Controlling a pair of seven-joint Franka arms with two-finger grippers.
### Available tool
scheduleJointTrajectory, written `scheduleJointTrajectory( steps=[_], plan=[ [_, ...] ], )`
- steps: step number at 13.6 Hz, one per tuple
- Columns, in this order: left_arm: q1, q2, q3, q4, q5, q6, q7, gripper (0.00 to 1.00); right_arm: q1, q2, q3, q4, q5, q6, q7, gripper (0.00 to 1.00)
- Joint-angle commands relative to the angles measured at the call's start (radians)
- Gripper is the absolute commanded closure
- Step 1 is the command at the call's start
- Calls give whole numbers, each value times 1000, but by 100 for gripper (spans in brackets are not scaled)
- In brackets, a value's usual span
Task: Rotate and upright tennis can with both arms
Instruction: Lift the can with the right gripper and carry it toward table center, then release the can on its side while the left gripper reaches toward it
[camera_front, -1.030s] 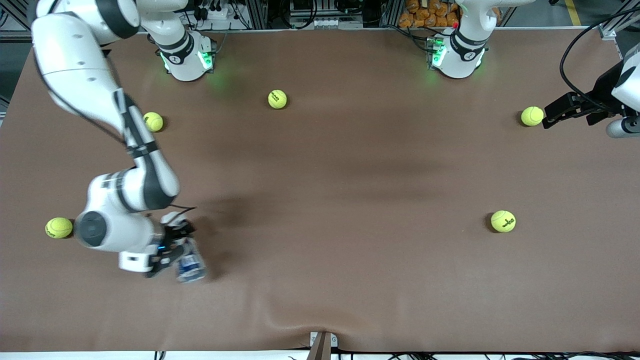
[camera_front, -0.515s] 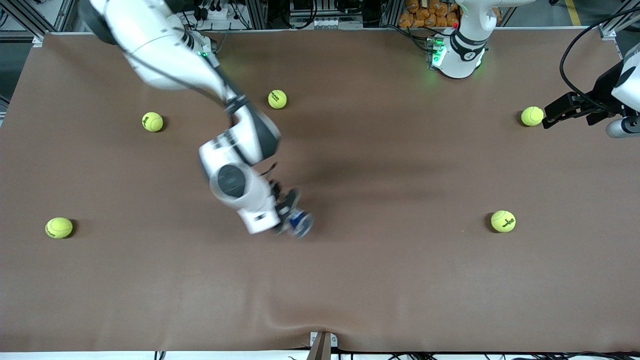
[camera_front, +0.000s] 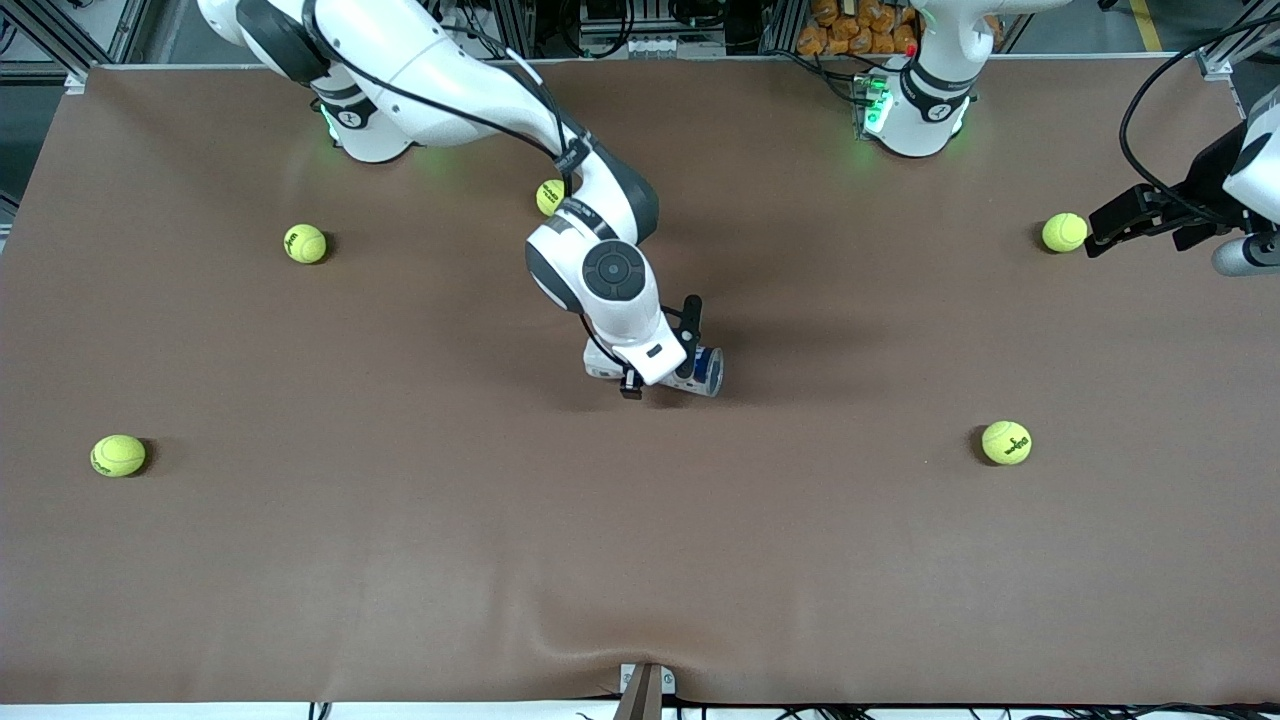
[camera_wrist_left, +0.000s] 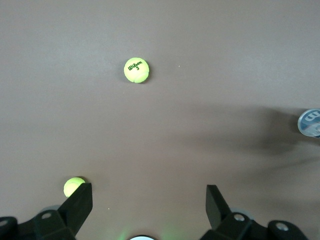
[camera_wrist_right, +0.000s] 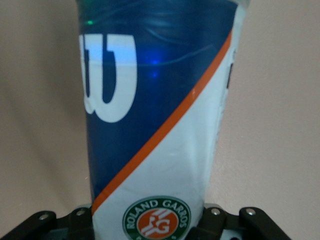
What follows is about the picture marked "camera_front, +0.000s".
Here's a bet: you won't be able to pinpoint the white blue tennis ball can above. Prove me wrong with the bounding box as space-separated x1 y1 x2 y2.
585 340 725 400

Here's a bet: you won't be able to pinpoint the brown table cover mat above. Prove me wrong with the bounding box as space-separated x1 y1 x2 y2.
0 58 1280 706

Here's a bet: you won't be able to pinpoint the aluminium corner profile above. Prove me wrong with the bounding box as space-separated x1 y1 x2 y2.
1197 0 1280 81

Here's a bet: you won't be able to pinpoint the orange snack bags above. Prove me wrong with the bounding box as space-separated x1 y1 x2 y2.
797 0 919 57

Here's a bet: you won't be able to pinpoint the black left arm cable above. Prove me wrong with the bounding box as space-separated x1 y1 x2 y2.
1118 12 1280 229

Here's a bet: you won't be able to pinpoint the aluminium frame post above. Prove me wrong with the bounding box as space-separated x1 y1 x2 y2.
492 0 537 59
765 0 807 56

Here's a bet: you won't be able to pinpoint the brown post with white bracket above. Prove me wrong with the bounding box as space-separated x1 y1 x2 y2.
612 663 677 720

